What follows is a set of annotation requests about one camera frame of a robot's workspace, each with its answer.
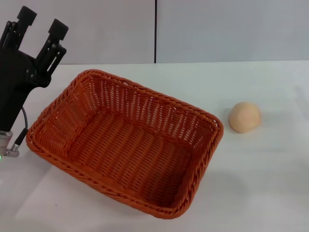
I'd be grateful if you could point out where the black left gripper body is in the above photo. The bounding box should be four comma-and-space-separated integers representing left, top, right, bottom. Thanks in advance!
0, 50, 53, 132

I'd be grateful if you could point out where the orange woven rectangular basket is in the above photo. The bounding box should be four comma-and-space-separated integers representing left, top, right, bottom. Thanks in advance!
25, 69, 225, 220

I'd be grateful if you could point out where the round beige bread bun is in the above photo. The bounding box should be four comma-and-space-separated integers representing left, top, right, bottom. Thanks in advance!
228, 101, 262, 133

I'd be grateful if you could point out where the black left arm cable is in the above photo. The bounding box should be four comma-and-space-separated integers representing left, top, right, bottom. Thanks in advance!
14, 106, 29, 147

